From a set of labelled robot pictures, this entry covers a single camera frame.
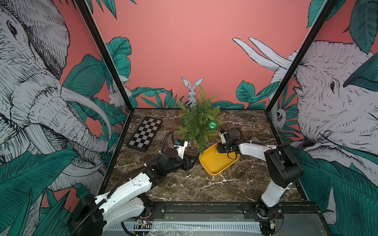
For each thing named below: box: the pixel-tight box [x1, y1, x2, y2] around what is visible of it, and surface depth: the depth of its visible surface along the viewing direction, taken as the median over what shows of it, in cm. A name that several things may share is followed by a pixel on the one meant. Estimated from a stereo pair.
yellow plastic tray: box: [198, 140, 241, 176], surface depth 92 cm
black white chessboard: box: [126, 116, 163, 153], surface depth 103 cm
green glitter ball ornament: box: [209, 121, 218, 129], surface depth 73 cm
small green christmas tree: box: [176, 86, 226, 155], surface depth 77 cm
